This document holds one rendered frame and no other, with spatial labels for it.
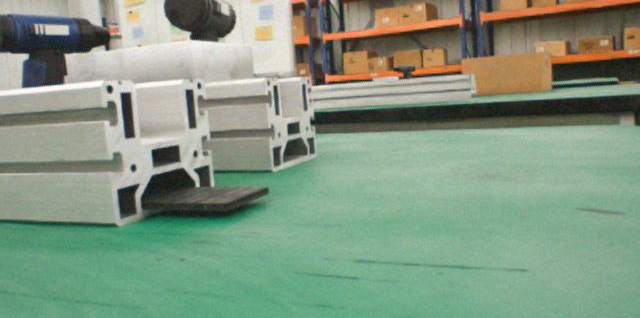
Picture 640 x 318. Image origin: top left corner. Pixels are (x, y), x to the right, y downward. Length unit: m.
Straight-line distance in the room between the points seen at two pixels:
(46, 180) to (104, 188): 0.05
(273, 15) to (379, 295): 3.40
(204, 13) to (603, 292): 0.61
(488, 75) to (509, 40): 8.54
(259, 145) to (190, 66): 0.10
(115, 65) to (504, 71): 1.81
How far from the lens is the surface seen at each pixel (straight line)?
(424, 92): 1.84
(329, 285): 0.20
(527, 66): 2.21
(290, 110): 0.56
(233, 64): 0.58
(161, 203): 0.35
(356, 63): 10.68
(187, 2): 0.73
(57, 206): 0.37
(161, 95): 0.40
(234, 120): 0.50
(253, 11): 3.65
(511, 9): 9.90
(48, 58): 0.95
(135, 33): 4.33
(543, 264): 0.22
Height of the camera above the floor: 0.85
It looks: 5 degrees down
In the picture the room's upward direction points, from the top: 4 degrees counter-clockwise
